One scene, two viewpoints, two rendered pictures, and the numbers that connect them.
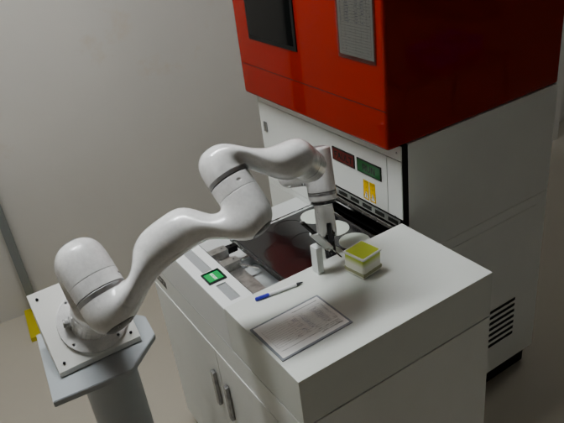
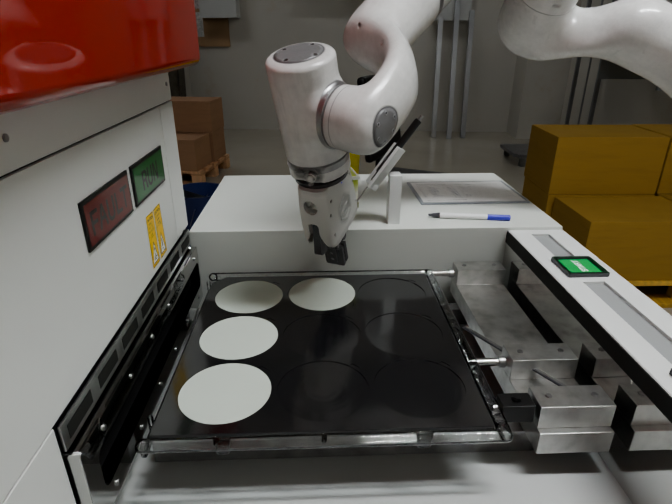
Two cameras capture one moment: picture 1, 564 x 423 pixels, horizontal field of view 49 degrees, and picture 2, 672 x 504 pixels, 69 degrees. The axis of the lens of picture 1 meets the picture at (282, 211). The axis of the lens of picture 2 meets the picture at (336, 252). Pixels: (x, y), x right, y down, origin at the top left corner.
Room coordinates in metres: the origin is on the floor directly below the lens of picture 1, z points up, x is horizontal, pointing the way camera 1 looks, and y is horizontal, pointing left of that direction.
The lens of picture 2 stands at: (2.19, 0.20, 1.26)
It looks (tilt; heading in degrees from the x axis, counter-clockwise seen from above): 24 degrees down; 207
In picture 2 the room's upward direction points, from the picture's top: straight up
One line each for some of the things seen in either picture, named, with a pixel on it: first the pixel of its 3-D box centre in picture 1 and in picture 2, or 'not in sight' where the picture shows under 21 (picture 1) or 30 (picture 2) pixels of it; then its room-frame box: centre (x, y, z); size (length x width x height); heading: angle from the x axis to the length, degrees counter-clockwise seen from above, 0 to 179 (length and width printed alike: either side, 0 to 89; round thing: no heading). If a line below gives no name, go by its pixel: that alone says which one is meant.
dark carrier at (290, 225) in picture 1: (307, 241); (321, 336); (1.71, -0.07, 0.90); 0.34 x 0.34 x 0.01; 29
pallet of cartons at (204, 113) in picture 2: not in sight; (158, 138); (-1.25, -3.49, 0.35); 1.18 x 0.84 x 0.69; 114
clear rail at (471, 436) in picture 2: (276, 221); (326, 440); (1.87, 0.02, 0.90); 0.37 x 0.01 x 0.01; 119
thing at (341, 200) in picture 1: (355, 216); (157, 347); (1.83, -0.24, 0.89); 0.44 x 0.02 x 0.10; 29
